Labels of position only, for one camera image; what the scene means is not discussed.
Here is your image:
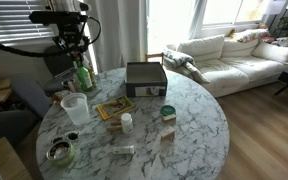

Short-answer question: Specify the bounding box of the green bottle red cap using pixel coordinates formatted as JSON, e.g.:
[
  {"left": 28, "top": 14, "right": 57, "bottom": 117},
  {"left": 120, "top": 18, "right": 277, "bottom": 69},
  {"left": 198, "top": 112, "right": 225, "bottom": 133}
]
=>
[{"left": 77, "top": 61, "right": 92, "bottom": 92}]

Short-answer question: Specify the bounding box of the translucent plastic cup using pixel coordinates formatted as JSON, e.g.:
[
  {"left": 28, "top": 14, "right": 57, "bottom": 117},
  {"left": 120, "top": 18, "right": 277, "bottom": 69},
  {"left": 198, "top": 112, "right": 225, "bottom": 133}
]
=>
[{"left": 60, "top": 93, "right": 90, "bottom": 125}]

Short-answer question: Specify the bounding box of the small wooden block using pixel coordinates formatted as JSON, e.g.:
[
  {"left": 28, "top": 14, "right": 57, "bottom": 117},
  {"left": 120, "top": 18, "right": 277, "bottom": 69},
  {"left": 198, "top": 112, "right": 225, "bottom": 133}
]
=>
[{"left": 161, "top": 127, "right": 175, "bottom": 140}]

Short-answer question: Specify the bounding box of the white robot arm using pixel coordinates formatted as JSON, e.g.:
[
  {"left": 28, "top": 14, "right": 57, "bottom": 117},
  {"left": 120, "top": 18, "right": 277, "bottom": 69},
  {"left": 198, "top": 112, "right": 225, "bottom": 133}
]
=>
[{"left": 29, "top": 0, "right": 91, "bottom": 67}]

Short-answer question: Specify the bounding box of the yellow picture book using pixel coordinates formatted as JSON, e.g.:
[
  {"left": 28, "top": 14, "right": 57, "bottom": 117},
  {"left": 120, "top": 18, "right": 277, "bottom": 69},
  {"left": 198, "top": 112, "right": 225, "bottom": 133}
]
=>
[{"left": 96, "top": 96, "right": 134, "bottom": 120}]

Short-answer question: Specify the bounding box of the wooden chair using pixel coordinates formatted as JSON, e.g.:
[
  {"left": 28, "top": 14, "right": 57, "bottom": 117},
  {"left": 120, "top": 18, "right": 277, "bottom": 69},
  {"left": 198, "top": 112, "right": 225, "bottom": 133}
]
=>
[{"left": 145, "top": 52, "right": 164, "bottom": 66}]

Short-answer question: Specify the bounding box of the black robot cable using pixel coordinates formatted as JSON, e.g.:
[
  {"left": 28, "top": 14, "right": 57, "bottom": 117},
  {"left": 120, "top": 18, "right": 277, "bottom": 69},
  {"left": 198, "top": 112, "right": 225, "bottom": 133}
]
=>
[{"left": 0, "top": 16, "right": 102, "bottom": 58}]

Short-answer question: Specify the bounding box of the wooden block near lid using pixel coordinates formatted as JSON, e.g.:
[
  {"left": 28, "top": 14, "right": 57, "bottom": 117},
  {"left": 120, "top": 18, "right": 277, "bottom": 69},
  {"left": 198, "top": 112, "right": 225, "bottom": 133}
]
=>
[{"left": 162, "top": 114, "right": 176, "bottom": 122}]

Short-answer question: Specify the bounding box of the white pill bottle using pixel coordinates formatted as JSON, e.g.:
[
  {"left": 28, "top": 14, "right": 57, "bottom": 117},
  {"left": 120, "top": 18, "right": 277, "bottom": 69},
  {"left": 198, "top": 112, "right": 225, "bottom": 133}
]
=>
[{"left": 121, "top": 113, "right": 133, "bottom": 134}]

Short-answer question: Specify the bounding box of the grey throw blanket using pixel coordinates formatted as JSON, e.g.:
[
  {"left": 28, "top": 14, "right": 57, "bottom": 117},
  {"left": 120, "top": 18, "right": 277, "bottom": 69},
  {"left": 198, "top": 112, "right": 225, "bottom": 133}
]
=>
[{"left": 163, "top": 49, "right": 209, "bottom": 83}]

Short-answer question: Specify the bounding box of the wooden sticks pile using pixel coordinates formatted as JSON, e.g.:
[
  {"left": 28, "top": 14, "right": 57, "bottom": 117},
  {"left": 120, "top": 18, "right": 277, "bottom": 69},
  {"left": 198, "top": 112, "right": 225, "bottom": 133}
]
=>
[{"left": 107, "top": 116, "right": 122, "bottom": 132}]

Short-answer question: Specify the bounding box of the white tube lying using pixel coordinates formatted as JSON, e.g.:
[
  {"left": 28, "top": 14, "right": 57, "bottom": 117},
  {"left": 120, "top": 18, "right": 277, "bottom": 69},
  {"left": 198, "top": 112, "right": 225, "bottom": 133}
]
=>
[{"left": 113, "top": 145, "right": 134, "bottom": 154}]

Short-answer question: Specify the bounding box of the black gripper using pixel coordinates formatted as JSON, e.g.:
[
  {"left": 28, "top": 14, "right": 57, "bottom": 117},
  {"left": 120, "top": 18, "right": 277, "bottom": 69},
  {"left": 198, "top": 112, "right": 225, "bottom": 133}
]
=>
[{"left": 29, "top": 11, "right": 91, "bottom": 67}]

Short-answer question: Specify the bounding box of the dark blue cardboard box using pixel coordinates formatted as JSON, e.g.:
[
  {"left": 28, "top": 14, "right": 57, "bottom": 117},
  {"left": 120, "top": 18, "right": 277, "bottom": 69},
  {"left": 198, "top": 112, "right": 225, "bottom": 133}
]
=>
[{"left": 125, "top": 62, "right": 168, "bottom": 97}]

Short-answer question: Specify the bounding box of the grey office chair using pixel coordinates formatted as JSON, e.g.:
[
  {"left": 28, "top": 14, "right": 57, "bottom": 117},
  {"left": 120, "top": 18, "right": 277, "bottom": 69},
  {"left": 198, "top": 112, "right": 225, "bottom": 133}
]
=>
[{"left": 0, "top": 74, "right": 53, "bottom": 146}]

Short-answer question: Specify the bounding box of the orange snack packet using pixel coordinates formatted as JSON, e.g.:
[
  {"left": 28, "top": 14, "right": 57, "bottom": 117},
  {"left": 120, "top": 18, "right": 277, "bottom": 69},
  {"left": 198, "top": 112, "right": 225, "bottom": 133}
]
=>
[{"left": 52, "top": 90, "right": 71, "bottom": 104}]

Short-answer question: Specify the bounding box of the white sofa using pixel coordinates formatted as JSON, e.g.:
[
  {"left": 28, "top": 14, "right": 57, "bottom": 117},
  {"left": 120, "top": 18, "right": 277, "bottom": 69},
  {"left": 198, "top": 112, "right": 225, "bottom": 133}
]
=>
[{"left": 164, "top": 34, "right": 288, "bottom": 97}]

